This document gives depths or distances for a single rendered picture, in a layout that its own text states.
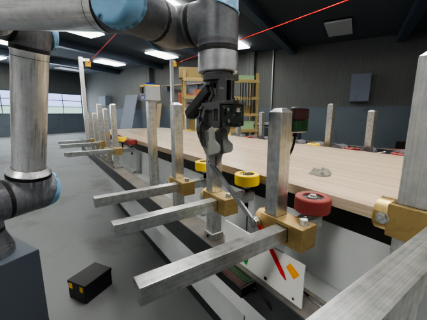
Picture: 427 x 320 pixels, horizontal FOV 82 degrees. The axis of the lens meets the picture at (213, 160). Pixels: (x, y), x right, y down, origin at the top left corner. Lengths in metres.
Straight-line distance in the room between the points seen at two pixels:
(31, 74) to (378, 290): 1.04
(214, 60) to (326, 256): 0.60
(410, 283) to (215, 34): 0.49
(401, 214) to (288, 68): 9.43
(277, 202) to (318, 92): 8.97
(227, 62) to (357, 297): 0.46
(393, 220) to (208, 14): 0.49
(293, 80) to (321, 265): 9.04
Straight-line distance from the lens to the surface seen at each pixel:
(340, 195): 0.68
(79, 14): 0.62
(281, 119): 0.53
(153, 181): 1.22
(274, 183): 0.56
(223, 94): 0.54
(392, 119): 9.41
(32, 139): 1.10
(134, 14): 0.52
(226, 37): 0.57
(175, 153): 0.94
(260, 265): 0.65
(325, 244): 0.80
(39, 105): 1.08
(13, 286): 1.18
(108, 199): 0.86
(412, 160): 0.42
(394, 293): 0.26
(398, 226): 0.44
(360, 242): 0.74
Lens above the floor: 1.10
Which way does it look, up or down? 11 degrees down
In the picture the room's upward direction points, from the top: straight up
